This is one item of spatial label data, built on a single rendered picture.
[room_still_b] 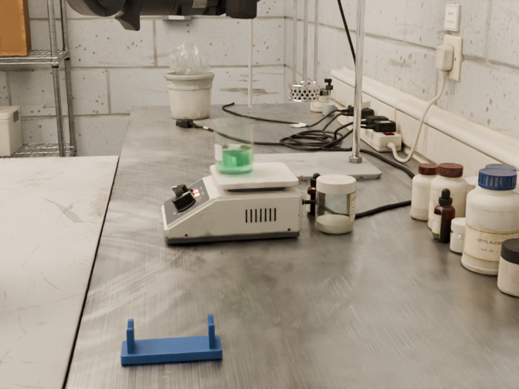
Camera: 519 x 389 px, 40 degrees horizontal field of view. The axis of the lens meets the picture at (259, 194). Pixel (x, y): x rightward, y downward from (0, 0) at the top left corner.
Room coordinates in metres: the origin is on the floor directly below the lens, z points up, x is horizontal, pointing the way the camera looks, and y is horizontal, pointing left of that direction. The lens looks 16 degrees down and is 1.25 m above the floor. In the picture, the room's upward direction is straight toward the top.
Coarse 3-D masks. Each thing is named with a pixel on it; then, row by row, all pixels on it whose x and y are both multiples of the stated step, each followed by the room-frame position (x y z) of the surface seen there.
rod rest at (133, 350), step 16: (128, 320) 0.65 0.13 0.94; (208, 320) 0.66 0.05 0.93; (128, 336) 0.63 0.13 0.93; (208, 336) 0.65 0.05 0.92; (128, 352) 0.63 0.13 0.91; (144, 352) 0.63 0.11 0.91; (160, 352) 0.63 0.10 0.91; (176, 352) 0.63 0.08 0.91; (192, 352) 0.63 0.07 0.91; (208, 352) 0.63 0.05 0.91
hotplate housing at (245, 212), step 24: (216, 192) 1.00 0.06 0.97; (240, 192) 1.00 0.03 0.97; (264, 192) 1.00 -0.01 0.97; (288, 192) 1.00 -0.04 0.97; (192, 216) 0.96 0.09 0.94; (216, 216) 0.97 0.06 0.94; (240, 216) 0.98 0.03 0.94; (264, 216) 0.98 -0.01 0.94; (288, 216) 0.99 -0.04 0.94; (168, 240) 0.96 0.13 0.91; (192, 240) 0.97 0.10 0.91; (216, 240) 0.97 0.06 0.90
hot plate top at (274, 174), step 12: (264, 168) 1.07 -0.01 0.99; (276, 168) 1.07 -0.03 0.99; (288, 168) 1.07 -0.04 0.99; (216, 180) 1.00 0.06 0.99; (228, 180) 1.00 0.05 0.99; (240, 180) 1.00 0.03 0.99; (252, 180) 1.00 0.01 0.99; (264, 180) 1.00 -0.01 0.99; (276, 180) 1.00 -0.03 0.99; (288, 180) 1.00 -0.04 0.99
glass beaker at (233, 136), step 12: (216, 120) 1.06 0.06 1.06; (228, 120) 1.07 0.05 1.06; (240, 120) 1.07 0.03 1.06; (252, 120) 1.06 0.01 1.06; (216, 132) 1.03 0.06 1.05; (228, 132) 1.01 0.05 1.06; (240, 132) 1.02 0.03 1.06; (252, 132) 1.03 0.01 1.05; (216, 144) 1.03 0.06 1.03; (228, 144) 1.01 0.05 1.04; (240, 144) 1.02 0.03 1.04; (252, 144) 1.03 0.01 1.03; (216, 156) 1.03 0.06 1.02; (228, 156) 1.01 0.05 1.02; (240, 156) 1.02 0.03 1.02; (252, 156) 1.03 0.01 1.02; (216, 168) 1.03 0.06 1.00; (228, 168) 1.01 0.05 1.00; (240, 168) 1.01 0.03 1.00; (252, 168) 1.03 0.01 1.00
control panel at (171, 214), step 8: (192, 184) 1.09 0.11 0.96; (200, 184) 1.06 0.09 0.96; (192, 192) 1.05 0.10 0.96; (200, 192) 1.03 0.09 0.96; (168, 200) 1.07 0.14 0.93; (200, 200) 0.99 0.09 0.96; (208, 200) 0.98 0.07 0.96; (168, 208) 1.03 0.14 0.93; (192, 208) 0.97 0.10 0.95; (168, 216) 1.00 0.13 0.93; (176, 216) 0.98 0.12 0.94; (168, 224) 0.97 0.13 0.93
